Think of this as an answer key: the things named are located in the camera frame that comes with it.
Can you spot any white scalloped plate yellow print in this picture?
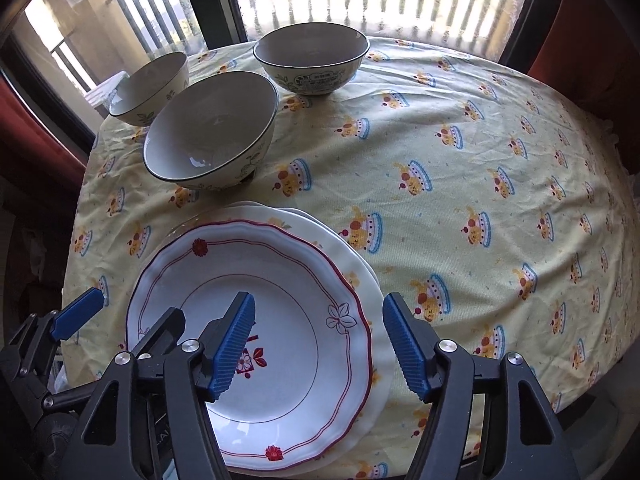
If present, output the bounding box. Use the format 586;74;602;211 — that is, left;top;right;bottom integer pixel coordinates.
167;200;381;441

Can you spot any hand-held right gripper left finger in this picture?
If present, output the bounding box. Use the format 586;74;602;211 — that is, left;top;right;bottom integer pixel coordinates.
66;291;257;480

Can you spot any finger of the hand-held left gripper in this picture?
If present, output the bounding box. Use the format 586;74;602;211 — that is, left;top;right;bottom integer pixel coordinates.
10;287;106;361
127;307;187;361

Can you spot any white plate with red rim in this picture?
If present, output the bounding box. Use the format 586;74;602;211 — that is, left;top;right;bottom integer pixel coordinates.
125;219;375;461

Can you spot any large white ribbed plate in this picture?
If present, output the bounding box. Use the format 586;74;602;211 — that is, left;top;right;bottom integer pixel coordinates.
277;206;398;478

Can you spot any yellow printed tablecloth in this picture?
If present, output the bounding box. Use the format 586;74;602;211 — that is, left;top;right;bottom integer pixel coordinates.
62;35;633;480

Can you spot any dark window frame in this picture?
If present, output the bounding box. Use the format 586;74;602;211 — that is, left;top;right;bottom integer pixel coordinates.
0;0;551;161

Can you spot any red curtain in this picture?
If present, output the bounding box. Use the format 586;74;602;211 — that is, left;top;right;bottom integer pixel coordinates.
0;75;96;171
527;0;640;126

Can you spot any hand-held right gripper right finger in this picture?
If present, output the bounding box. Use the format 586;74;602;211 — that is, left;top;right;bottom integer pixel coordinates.
382;292;582;480

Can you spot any cream floral ceramic bowl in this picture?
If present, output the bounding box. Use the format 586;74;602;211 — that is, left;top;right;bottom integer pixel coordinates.
142;71;279;192
107;51;191;127
252;22;371;97

